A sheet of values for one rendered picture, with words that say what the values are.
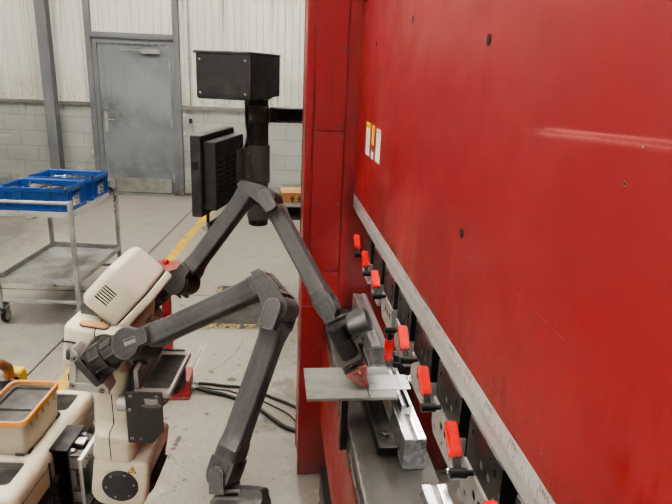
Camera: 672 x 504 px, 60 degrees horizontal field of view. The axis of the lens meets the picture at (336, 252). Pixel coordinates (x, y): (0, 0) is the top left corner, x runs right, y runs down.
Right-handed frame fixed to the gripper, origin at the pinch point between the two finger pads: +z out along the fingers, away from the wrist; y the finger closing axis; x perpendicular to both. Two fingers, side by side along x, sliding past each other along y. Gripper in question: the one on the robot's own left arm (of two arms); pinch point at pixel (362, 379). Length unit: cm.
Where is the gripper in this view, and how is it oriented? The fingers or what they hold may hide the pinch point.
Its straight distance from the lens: 179.6
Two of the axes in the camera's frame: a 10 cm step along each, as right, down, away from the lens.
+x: -9.0, 4.4, 0.5
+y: -0.9, -2.9, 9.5
